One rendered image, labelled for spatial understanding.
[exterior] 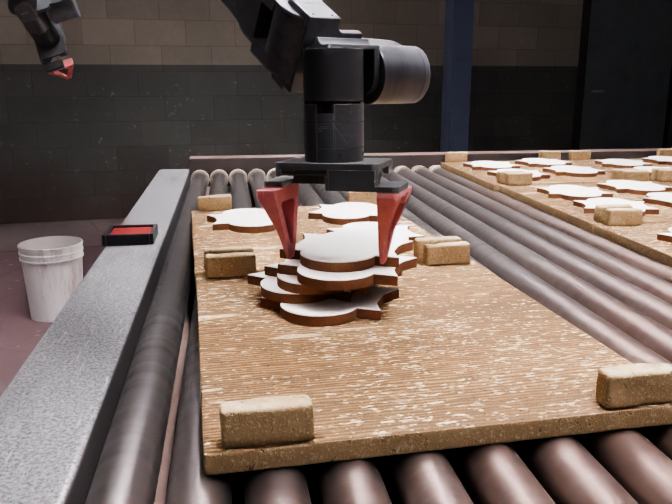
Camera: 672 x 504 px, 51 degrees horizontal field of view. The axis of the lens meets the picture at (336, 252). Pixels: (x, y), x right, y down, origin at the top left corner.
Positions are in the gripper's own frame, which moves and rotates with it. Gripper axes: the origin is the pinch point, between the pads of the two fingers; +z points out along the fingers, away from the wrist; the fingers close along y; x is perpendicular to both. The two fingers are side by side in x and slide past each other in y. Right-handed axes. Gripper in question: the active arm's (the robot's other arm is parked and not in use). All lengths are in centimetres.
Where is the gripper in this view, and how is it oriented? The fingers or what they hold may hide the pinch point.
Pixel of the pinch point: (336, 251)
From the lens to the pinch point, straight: 69.7
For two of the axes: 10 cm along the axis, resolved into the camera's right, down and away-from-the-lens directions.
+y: -9.5, -0.5, 3.0
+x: -3.0, 2.1, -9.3
